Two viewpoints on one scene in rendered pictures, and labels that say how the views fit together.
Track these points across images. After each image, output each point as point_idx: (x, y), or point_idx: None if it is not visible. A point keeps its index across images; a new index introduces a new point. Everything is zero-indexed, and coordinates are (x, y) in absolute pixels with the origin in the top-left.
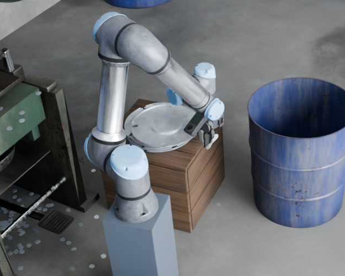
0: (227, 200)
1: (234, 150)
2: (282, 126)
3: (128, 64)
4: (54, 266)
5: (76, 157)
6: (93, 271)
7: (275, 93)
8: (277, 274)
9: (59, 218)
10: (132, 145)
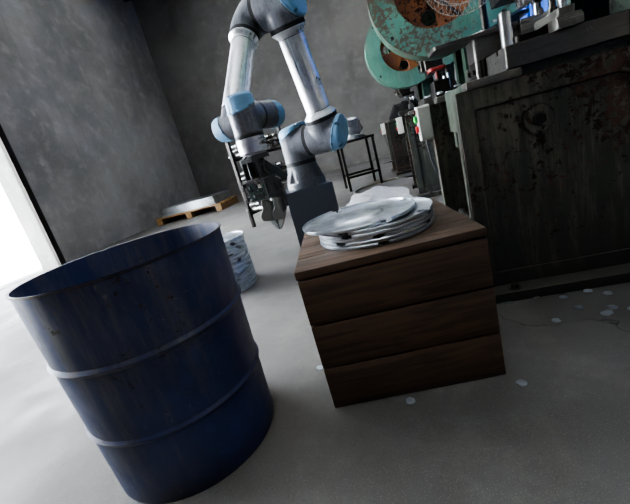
0: (310, 378)
1: (353, 481)
2: (189, 378)
3: (279, 41)
4: None
5: (472, 214)
6: None
7: (174, 286)
8: None
9: None
10: (292, 124)
